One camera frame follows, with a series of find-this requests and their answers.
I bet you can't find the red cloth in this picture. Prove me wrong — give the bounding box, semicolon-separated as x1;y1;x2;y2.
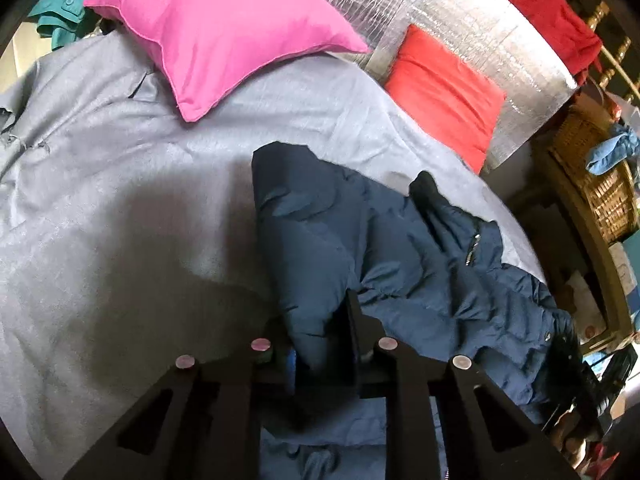
462;0;603;73

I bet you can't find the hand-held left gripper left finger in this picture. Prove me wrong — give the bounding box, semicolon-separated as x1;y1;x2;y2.
62;320;301;480

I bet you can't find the light blue cloth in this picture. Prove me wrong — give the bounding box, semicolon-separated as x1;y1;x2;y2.
585;122;640;176

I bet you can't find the wicker basket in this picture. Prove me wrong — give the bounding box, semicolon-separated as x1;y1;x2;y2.
547;107;640;246

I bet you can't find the red pillow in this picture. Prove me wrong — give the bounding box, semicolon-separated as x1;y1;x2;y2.
384;24;507;175

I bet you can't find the navy puffer jacket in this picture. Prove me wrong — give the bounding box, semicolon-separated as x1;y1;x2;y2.
251;142;608;480

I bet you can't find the grey bed sheet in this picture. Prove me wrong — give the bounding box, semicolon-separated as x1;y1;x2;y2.
0;27;551;480

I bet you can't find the wooden spindle railing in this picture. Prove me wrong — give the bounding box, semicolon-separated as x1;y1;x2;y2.
545;0;640;101

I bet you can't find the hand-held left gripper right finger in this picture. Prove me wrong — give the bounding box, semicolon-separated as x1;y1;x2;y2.
345;289;583;480

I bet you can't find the pink pillow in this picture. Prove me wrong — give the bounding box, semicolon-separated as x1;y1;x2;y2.
82;0;371;123

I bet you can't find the teal shirt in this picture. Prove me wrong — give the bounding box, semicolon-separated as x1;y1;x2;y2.
27;0;121;51

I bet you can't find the silver foil insulation panel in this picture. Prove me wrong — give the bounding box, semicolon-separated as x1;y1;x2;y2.
305;0;583;176

